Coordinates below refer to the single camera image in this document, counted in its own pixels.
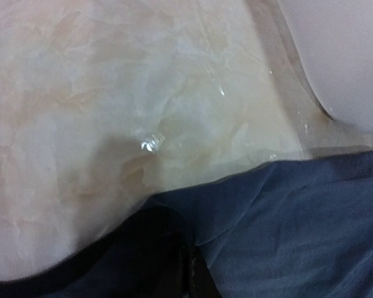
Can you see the navy blue tank top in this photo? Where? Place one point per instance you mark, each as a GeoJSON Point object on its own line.
{"type": "Point", "coordinates": [285, 229]}

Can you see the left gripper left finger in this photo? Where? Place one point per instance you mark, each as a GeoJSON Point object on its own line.
{"type": "Point", "coordinates": [163, 257]}

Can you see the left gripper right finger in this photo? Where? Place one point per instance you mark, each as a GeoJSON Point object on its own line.
{"type": "Point", "coordinates": [202, 282]}

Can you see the white plastic wash basin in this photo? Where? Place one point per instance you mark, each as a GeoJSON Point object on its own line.
{"type": "Point", "coordinates": [334, 40]}

